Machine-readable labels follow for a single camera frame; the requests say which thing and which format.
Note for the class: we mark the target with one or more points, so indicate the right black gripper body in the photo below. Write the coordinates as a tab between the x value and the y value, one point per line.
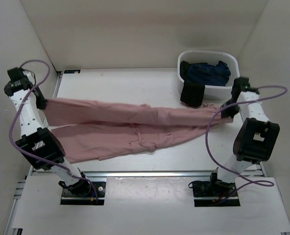
231	111

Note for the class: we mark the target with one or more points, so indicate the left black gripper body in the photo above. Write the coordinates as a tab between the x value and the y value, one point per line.
40	102

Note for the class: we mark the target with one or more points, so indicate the pink trousers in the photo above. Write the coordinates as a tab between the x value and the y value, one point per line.
96	130

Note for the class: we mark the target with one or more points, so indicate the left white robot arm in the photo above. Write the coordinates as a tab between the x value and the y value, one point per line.
39	146

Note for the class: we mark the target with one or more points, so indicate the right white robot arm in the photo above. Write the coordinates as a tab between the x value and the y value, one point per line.
254	142

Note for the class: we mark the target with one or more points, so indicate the blue trousers in basket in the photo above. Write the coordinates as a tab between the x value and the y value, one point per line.
206	74

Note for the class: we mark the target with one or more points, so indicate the black trousers over basket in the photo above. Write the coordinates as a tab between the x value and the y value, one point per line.
193	88

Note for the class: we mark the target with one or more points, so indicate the white plastic basket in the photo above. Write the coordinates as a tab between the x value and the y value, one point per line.
212	58

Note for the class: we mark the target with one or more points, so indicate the aluminium table edge rail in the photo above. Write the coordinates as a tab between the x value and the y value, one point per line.
9	227

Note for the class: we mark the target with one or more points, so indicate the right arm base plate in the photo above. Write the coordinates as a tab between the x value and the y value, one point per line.
208	195

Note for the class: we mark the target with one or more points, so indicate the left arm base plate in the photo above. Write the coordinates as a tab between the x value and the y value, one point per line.
83	196

